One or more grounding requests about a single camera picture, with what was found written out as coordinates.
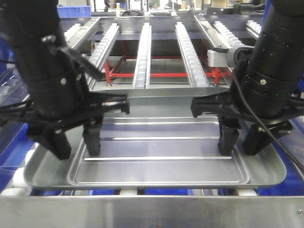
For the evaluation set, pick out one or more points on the large silver base tray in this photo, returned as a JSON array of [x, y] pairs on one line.
[[45, 171]]

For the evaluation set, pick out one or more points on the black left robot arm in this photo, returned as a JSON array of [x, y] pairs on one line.
[[55, 75]]

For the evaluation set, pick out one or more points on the steel conveyor front frame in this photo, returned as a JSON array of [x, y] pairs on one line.
[[151, 212]]

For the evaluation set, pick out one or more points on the blue bin on far table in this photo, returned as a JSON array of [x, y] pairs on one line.
[[74, 11]]

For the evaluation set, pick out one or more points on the silver metal tray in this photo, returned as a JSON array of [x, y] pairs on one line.
[[161, 152]]

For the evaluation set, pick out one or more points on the grey roller conveyor rail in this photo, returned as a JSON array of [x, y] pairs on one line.
[[101, 53], [195, 73], [79, 33], [142, 73]]

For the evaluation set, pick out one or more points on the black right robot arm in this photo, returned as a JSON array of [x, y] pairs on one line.
[[266, 77]]

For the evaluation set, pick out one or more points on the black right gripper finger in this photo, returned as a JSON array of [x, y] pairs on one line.
[[228, 134], [255, 140]]

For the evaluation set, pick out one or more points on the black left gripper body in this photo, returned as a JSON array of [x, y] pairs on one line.
[[64, 110]]

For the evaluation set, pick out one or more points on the blue box under conveyor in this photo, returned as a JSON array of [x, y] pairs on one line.
[[189, 192]]

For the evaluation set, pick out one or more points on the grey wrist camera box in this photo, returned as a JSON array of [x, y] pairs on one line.
[[222, 57]]

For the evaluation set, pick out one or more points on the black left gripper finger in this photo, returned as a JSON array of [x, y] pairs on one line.
[[91, 135], [57, 143]]

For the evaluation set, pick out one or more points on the red steel support frame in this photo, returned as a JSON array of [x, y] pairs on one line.
[[166, 61]]

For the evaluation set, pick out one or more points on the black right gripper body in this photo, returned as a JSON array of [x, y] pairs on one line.
[[263, 109]]

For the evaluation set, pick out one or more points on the flat steel divider bar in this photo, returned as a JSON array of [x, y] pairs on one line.
[[211, 38]]

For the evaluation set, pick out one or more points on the stacked blue plastic crates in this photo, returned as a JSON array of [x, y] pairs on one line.
[[15, 147]]

